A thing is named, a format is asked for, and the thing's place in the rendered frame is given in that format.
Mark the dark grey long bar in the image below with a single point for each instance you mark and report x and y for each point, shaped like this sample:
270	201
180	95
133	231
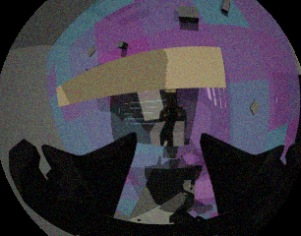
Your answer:
225	6

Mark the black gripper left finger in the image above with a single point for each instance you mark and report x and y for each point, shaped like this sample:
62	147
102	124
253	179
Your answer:
102	172

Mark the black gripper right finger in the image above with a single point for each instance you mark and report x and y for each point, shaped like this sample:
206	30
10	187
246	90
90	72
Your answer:
232	171

